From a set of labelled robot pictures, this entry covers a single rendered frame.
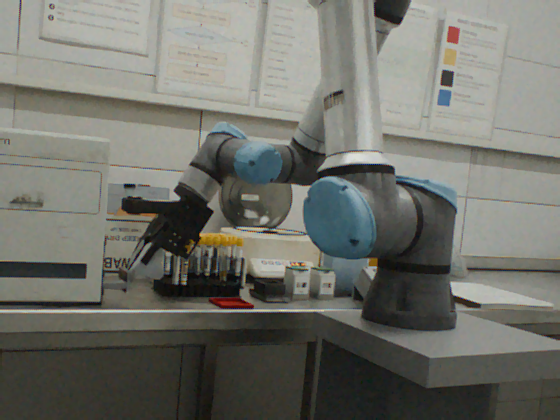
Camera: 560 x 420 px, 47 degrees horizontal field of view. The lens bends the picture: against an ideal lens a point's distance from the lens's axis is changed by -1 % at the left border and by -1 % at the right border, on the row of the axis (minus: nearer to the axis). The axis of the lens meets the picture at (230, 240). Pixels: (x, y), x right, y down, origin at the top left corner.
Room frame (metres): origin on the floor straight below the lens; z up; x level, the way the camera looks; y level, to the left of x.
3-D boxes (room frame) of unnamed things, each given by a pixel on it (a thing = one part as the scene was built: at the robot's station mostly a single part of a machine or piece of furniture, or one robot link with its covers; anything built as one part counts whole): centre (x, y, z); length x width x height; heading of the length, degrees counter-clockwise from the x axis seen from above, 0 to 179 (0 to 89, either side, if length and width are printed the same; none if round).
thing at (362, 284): (1.43, -0.32, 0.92); 0.13 x 0.07 x 0.08; 24
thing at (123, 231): (1.62, 0.25, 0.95); 0.29 x 0.25 x 0.15; 24
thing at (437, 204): (1.05, -0.29, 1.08); 0.13 x 0.12 x 0.14; 126
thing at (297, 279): (1.42, -0.15, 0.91); 0.05 x 0.04 x 0.07; 24
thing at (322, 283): (1.44, -0.21, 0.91); 0.05 x 0.04 x 0.07; 24
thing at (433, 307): (1.05, -0.30, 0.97); 0.15 x 0.15 x 0.10
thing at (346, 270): (1.52, -0.27, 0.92); 0.10 x 0.07 x 0.10; 116
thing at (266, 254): (1.71, -0.11, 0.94); 0.30 x 0.24 x 0.12; 15
